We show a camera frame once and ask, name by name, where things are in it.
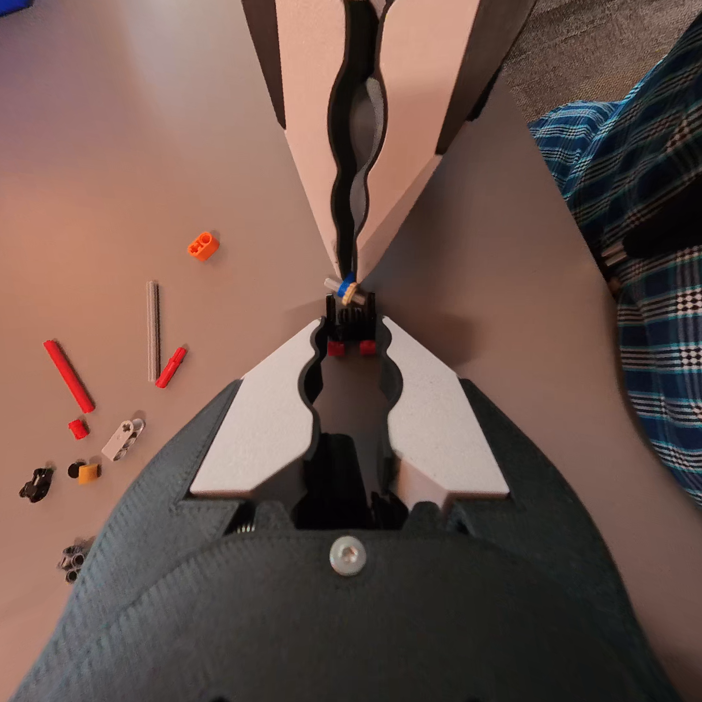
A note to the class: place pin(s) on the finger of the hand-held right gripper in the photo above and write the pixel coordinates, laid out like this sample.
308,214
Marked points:
307,82
422,82

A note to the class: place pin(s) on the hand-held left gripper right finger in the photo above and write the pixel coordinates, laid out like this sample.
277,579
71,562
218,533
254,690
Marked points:
444,439

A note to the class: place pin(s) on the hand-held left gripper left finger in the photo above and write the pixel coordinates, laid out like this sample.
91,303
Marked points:
258,439

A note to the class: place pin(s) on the black frame with red pins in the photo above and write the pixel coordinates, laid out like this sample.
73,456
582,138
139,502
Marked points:
351,329

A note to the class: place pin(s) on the small grey axle with gears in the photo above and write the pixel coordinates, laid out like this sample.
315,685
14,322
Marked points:
345,290

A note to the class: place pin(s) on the red axle pin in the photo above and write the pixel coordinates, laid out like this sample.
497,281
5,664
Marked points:
170,367

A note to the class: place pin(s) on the light grey axle connector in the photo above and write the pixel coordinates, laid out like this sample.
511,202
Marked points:
123,440

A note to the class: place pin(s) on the long grey axle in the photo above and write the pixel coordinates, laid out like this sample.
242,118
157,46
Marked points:
153,331

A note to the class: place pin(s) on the small red bush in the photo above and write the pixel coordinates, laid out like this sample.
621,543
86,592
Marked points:
78,429

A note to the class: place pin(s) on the small black bush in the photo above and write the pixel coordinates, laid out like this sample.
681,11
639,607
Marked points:
74,470

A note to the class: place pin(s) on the orange short beam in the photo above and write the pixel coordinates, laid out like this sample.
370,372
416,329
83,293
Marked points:
203,246

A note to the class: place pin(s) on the long red axle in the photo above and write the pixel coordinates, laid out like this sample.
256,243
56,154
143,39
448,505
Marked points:
68,376

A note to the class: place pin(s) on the grey double pin connector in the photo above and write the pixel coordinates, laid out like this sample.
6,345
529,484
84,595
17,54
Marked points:
74,559

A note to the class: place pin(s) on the small black connector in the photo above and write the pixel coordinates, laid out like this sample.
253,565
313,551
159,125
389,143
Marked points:
37,483

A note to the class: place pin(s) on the person's blue plaid shirt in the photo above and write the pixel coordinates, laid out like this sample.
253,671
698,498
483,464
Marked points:
658,356

